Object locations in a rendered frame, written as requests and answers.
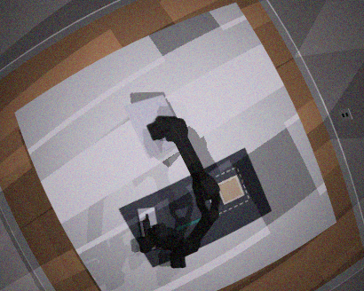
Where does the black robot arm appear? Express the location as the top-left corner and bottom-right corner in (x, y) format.
(147, 115), (221, 269)

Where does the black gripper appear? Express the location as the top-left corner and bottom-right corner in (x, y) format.
(138, 227), (175, 253)

